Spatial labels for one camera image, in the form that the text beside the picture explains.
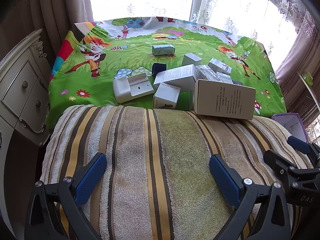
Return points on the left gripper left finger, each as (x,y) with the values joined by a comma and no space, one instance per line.
(42,219)

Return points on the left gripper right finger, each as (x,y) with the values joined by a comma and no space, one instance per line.
(273,219)

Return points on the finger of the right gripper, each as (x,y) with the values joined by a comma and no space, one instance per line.
(298,144)
(281,166)

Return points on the large white box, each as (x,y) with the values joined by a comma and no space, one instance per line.
(226,100)

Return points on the medicine box red figure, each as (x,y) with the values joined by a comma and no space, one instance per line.
(218,66)

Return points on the medicine box tall white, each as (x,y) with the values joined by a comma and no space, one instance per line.
(204,72)

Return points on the white text box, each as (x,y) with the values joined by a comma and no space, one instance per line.
(183,77)

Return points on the JI YIN MUSIC white box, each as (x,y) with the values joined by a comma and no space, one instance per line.
(166,96)

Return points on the navy blue box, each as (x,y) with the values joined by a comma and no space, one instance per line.
(157,68)

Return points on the purple storage box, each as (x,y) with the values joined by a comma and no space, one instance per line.
(293,123)

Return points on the mauve curtain right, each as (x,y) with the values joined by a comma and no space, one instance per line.
(303,57)

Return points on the white shelf with green item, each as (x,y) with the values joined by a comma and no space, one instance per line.
(308,84)

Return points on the striped towel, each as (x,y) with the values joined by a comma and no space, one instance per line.
(157,184)

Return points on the white plastic holder tray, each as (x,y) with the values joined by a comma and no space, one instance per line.
(129,88)

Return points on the white dresser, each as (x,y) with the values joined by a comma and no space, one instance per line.
(25,74)

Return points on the white lace curtain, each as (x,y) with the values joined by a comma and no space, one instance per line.
(271,22)

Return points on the silver white cube box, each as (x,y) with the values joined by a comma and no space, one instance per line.
(190,58)

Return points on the cartoon green tablecloth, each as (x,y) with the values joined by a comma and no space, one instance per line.
(93,54)

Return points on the teal small box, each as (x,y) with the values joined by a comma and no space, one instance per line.
(163,49)

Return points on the beige curtain left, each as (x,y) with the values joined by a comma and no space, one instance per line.
(55,17)

